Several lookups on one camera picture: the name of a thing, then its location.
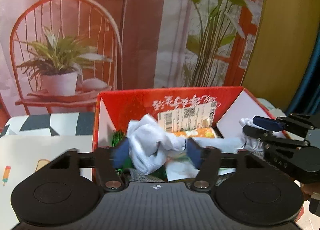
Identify wooden wall panel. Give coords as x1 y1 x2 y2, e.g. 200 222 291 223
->
242 0 319 111

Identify white cloth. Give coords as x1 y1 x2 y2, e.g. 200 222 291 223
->
126 114 264 175

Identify red strawberry cardboard box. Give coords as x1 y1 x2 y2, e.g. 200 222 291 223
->
93 86 270 181

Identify clear bag green cables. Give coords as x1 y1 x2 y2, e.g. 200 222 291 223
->
109 131 133 178

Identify patterned white tablecloth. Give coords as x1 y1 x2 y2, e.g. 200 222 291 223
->
0 98 320 230

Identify orange floral oven mitt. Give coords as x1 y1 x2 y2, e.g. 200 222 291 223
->
173 127 217 138

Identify printed living room backdrop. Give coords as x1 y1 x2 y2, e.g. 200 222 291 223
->
1 0 262 125

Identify grey knitted cloth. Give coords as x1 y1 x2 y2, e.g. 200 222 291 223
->
123 168 165 183

